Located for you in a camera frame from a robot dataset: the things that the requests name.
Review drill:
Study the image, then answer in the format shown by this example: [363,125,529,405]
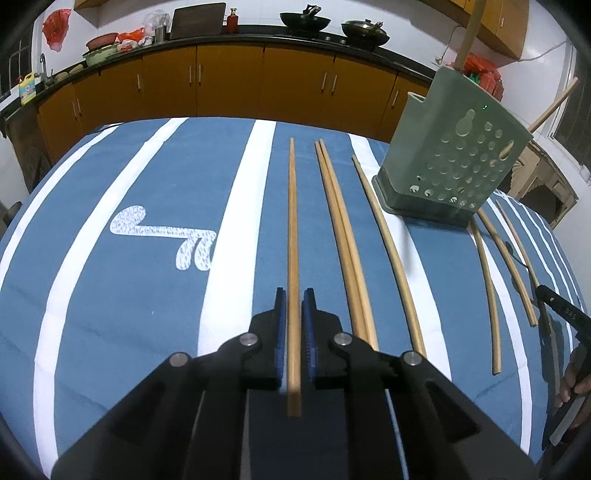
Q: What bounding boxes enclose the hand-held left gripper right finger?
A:
[301,288,541,480]

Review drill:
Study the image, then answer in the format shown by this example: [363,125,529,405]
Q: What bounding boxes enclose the green enamel basin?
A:
[83,44,122,66]

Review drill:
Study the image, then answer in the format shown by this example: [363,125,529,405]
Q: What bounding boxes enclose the black wok with lid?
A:
[341,18,391,49]

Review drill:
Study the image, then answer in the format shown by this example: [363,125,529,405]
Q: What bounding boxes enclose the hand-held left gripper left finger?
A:
[51,287,284,480]

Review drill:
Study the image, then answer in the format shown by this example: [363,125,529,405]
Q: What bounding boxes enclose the green perforated chopstick holder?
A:
[373,65,534,228]

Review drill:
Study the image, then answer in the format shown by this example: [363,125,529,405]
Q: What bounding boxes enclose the yellow detergent bottle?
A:
[18,71,38,105]

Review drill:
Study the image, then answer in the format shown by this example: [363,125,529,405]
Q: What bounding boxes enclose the dark wooden cutting board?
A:
[168,2,227,40]

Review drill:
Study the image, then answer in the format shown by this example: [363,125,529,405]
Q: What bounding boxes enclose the pale wooden pole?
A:
[455,0,488,75]

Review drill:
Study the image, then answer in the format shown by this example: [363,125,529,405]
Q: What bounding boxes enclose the red plastic basin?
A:
[86,32,120,51]

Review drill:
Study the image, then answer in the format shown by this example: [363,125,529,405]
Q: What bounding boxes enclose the white worn table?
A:
[508,138,576,228]

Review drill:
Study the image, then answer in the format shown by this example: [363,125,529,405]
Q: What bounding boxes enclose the cluster of red bottles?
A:
[463,52,505,101]

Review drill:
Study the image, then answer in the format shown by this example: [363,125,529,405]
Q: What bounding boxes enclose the blue white striped tablecloth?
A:
[0,117,587,478]

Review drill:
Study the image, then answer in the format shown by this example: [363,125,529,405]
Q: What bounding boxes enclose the orange wooden base cabinets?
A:
[9,34,435,167]

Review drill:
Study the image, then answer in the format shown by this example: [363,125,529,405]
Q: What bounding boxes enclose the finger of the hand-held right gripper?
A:
[531,285,591,344]

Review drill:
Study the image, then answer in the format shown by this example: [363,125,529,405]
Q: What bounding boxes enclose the brown wooden stick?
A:
[526,78,579,134]

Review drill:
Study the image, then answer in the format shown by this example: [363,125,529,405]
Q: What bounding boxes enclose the black kitchen countertop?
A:
[0,23,439,125]

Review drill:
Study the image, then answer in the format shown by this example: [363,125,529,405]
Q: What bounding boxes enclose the person's right hand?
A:
[556,346,591,409]

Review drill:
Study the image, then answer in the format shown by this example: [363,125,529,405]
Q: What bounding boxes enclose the long wooden chopstick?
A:
[286,137,303,419]

